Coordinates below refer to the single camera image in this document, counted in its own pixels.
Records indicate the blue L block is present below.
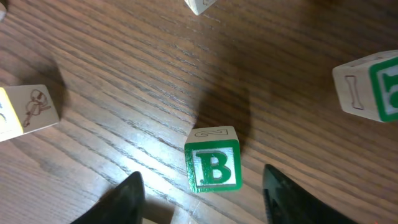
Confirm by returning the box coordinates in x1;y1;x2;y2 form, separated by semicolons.
185;0;217;16

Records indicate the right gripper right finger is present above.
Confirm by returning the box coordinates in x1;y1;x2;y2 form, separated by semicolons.
263;164;356;224

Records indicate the yellow S block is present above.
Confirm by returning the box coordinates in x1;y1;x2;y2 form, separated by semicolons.
1;85;60;141

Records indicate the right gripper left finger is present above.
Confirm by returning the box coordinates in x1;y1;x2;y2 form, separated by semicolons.
72;172;145;224

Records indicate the green R block right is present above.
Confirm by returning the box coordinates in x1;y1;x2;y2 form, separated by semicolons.
332;50;397;122

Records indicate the green B block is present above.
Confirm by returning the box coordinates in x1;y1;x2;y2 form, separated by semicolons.
184;126;243;193

